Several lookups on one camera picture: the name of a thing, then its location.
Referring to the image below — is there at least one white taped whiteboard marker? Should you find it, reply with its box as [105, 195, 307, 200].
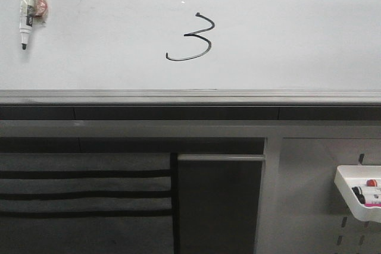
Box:
[19, 0, 49, 51]

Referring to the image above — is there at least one white whiteboard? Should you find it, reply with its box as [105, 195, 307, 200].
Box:
[1, 0, 380, 105]

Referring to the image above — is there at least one grey hanging panel with rod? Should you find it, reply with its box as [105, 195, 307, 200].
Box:
[179, 154, 263, 253]

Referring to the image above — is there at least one white pegboard panel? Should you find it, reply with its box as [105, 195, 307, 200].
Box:
[274, 139, 380, 253]

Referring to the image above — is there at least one white plastic tray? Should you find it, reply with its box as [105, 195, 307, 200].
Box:
[334, 165, 380, 223]

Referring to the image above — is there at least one red capped marker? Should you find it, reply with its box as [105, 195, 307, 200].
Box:
[366, 178, 380, 187]

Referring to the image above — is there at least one black capped marker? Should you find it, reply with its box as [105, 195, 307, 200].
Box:
[352, 186, 380, 205]

